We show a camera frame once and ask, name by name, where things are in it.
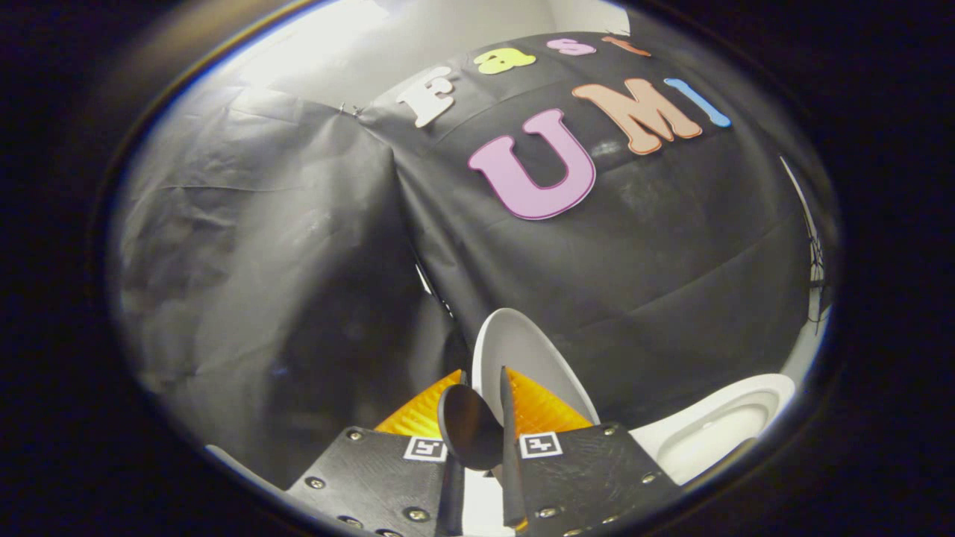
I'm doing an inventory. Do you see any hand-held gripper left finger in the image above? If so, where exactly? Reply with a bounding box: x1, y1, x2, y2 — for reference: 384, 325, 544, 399
286, 369, 468, 537

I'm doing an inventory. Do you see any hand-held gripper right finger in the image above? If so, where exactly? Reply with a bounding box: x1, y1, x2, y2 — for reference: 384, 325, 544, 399
499, 365, 682, 535

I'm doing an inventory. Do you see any black backdrop cloth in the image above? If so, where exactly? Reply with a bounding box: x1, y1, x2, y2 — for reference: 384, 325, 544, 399
112, 30, 838, 491

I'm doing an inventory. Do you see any dark lid lifter tab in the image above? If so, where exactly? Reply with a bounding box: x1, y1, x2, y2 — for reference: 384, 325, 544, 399
437, 383, 505, 471

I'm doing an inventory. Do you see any black tripod stand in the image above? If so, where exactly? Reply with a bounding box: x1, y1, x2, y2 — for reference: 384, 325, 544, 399
779, 155, 830, 330

